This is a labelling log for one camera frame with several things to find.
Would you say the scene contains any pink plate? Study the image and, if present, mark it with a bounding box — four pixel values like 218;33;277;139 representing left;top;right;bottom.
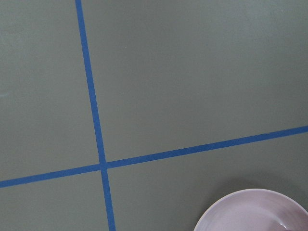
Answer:
194;189;308;231

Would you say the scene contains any blue tape line lengthwise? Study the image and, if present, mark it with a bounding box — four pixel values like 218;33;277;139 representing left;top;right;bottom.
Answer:
75;0;116;231

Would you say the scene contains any blue tape line crosswise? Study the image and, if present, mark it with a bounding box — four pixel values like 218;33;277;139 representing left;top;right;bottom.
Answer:
0;126;308;188

